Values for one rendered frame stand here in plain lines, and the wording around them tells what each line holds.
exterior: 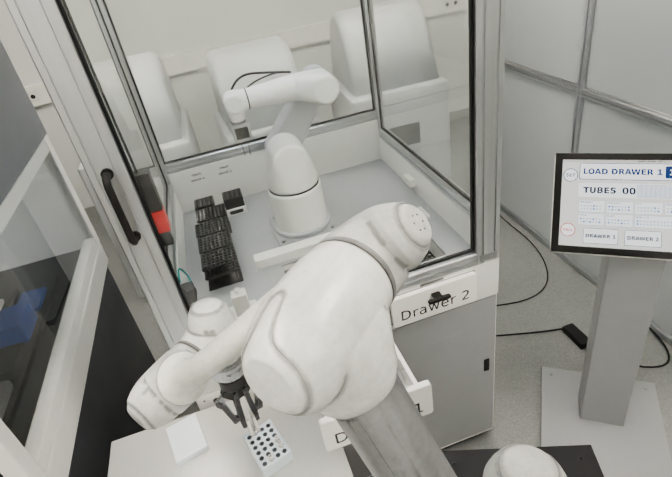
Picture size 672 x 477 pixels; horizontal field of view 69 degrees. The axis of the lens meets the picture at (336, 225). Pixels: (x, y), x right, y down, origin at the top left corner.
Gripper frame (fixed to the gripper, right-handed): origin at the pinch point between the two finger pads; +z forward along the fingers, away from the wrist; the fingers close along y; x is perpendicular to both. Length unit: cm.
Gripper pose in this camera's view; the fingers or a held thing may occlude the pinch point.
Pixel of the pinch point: (251, 422)
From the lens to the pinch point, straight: 140.4
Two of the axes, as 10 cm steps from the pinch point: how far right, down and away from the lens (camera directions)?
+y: 8.2, -4.0, 4.0
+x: -5.5, -3.7, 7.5
